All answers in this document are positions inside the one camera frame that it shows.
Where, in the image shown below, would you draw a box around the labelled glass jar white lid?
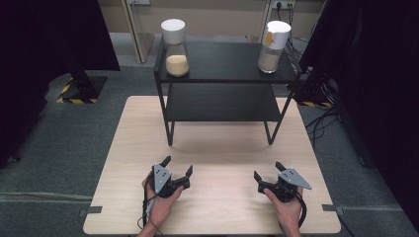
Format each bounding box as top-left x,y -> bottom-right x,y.
257,20 -> 293,75

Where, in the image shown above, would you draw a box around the glass jar with beige grains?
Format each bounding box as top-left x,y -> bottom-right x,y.
160,18 -> 191,78

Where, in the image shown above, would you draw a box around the beige wooden frame post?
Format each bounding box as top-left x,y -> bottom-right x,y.
120,0 -> 156,65

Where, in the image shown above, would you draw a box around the grey tape strip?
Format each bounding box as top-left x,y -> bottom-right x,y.
78,205 -> 104,217
321,203 -> 344,215

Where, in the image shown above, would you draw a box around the black cables on floor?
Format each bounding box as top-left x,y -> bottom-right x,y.
304,104 -> 341,147

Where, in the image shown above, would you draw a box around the white wall power outlet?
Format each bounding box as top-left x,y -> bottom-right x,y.
271,0 -> 296,10

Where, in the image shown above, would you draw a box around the black two-tier metal shelf rack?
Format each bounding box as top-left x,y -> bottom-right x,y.
152,33 -> 304,147

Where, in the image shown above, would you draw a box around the left hand-held gripper cable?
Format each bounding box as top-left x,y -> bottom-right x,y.
136,179 -> 165,237

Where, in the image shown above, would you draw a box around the white frame post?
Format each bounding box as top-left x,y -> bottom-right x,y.
257,0 -> 275,43

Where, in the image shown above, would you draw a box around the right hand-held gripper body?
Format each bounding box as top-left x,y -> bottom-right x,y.
257,167 -> 313,203

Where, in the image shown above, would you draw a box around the black stand base striped tape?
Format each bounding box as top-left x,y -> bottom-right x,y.
55,69 -> 109,105
287,67 -> 334,109

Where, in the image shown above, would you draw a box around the right hand-held gripper cable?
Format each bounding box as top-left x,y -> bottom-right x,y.
278,189 -> 308,235

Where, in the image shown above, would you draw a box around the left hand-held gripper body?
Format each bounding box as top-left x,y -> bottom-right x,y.
148,163 -> 192,198

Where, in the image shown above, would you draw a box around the hand-held gripper cable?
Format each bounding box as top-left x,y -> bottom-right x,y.
136,179 -> 165,237
278,189 -> 308,235

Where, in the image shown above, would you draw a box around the person's left hand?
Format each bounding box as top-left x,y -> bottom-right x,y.
140,176 -> 185,229

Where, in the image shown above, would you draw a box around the person's right hand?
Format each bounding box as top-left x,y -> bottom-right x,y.
262,187 -> 304,234

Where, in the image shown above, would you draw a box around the dark curtain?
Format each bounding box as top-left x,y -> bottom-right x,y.
0,0 -> 122,170
296,0 -> 419,233

